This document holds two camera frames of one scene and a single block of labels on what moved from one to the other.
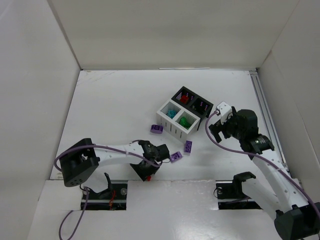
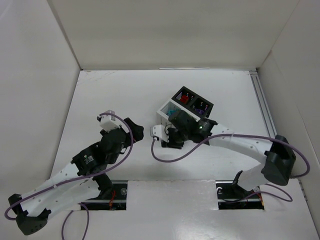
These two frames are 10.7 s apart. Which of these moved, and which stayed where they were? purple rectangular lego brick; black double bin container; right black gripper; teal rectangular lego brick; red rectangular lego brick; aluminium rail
Moved: right black gripper; purple rectangular lego brick
Stayed: aluminium rail; black double bin container; teal rectangular lego brick; red rectangular lego brick
